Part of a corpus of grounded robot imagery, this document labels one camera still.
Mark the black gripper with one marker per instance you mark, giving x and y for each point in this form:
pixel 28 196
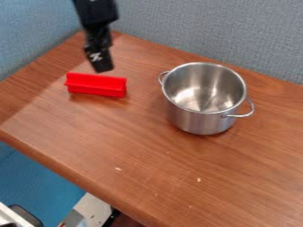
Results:
pixel 96 14

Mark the red rectangular block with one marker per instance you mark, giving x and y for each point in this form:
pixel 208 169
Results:
pixel 103 85

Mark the black chair part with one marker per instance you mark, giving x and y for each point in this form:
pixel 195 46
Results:
pixel 27 215

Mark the white object at corner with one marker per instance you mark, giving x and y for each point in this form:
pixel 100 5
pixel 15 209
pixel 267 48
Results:
pixel 8 216

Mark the stainless steel pot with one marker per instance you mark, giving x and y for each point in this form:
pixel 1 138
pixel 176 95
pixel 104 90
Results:
pixel 205 97

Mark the white table leg bracket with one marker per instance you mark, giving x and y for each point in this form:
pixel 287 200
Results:
pixel 89 213

